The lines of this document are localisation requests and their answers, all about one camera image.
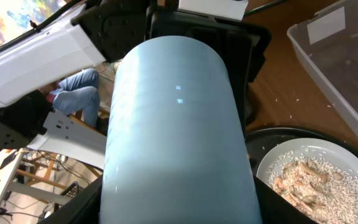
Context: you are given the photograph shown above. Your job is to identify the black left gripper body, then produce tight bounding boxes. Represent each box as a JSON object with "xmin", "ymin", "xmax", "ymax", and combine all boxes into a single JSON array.
[{"xmin": 71, "ymin": 0, "xmax": 272, "ymax": 126}]

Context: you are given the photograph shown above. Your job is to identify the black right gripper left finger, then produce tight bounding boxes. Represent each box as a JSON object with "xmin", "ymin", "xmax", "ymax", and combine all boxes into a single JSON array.
[{"xmin": 39, "ymin": 176, "xmax": 103, "ymax": 224}]

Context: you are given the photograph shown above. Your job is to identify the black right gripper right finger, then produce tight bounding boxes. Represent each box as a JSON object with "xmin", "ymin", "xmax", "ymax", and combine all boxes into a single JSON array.
[{"xmin": 254, "ymin": 176, "xmax": 316, "ymax": 224}]

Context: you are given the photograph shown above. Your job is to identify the rice and peanut shells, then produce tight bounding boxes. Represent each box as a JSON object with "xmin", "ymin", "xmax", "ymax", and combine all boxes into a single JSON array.
[{"xmin": 264, "ymin": 151, "xmax": 358, "ymax": 223}]

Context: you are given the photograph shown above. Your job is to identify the grey plate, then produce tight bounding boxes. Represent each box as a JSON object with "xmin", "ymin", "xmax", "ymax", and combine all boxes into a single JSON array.
[{"xmin": 256, "ymin": 138, "xmax": 358, "ymax": 223}]

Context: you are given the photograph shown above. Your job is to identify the light blue cup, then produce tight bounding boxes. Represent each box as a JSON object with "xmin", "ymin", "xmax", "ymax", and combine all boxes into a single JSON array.
[{"xmin": 99, "ymin": 36, "xmax": 262, "ymax": 223}]

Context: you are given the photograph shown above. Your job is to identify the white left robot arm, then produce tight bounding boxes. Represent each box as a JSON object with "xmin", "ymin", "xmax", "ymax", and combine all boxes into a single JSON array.
[{"xmin": 0, "ymin": 1, "xmax": 272, "ymax": 169}]

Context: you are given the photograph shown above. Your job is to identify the round black tray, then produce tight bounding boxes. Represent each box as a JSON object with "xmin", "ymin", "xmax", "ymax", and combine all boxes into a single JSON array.
[{"xmin": 246, "ymin": 126, "xmax": 358, "ymax": 174}]

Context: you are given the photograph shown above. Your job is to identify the seated person in jeans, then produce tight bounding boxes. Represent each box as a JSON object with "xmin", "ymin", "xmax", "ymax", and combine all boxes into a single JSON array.
[{"xmin": 39, "ymin": 68, "xmax": 108, "ymax": 135}]

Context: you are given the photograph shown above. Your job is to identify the clear plastic bin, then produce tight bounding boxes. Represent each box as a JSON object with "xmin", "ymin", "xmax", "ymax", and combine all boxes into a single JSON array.
[{"xmin": 287, "ymin": 0, "xmax": 358, "ymax": 137}]

